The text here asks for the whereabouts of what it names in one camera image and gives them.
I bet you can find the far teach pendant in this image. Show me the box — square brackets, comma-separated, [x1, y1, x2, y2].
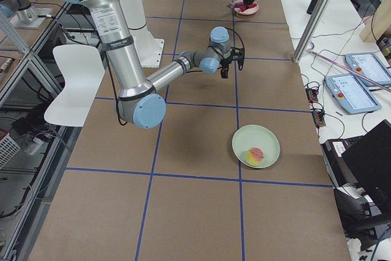
[345, 53, 390, 86]

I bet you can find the red chili pepper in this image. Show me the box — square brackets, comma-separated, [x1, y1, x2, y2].
[239, 2, 257, 12]

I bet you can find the green plate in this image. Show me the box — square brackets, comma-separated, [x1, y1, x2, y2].
[232, 125, 280, 169]

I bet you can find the pink plate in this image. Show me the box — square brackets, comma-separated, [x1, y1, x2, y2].
[233, 0, 259, 16]

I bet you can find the halved peach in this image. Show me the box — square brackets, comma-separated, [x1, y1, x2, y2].
[245, 147, 264, 166]

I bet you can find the near teach pendant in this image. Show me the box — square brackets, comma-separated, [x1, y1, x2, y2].
[325, 74, 382, 114]

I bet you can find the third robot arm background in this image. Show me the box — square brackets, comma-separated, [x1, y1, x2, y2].
[1, 0, 53, 29]

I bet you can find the purple eggplant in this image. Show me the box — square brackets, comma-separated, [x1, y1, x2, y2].
[227, 1, 244, 9]

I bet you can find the teach pendant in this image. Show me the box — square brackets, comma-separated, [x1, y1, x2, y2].
[325, 74, 382, 114]
[345, 53, 390, 86]

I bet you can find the aluminium frame post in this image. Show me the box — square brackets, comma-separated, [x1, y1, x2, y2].
[292, 0, 330, 64]

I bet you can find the white chair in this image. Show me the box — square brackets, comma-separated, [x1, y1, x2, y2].
[44, 45, 105, 127]

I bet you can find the white wire basket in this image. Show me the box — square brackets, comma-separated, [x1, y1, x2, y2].
[0, 128, 20, 169]

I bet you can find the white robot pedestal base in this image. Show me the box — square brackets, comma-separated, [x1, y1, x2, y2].
[120, 0, 164, 68]

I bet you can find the black laptop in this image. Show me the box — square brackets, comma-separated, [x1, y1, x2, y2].
[321, 119, 390, 212]

